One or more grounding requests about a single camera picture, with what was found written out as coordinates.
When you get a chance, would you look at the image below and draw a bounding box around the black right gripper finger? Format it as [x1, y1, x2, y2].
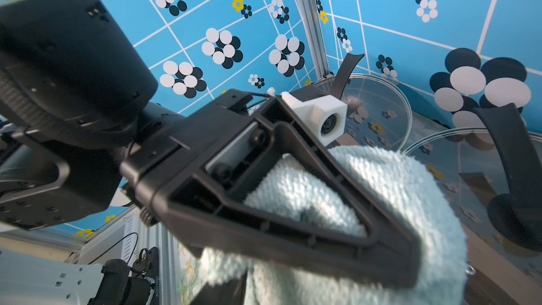
[191, 273, 247, 305]

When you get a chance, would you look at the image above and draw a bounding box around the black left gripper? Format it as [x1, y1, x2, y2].
[120, 86, 420, 287]

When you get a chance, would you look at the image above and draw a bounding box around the glass pot lid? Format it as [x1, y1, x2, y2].
[316, 54, 413, 152]
[402, 114, 541, 304]

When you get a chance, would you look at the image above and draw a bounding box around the light green microfiber cloth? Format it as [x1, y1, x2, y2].
[198, 145, 469, 305]

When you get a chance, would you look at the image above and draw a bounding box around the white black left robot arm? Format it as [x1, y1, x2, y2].
[1, 0, 421, 287]

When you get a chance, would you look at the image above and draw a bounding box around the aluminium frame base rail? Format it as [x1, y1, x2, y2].
[1, 207, 182, 304]

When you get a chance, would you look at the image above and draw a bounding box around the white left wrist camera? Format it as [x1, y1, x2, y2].
[281, 92, 348, 145]

